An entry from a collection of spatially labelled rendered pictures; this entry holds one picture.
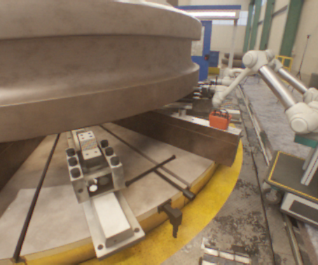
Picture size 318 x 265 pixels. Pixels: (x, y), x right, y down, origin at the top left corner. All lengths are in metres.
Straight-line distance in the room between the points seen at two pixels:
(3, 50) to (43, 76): 0.28
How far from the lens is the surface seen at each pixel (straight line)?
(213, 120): 1.78
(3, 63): 1.55
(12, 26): 1.38
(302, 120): 1.42
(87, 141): 1.31
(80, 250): 1.54
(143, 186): 1.61
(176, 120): 1.98
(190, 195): 1.49
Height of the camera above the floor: 1.43
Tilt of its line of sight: 27 degrees down
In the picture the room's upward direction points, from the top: straight up
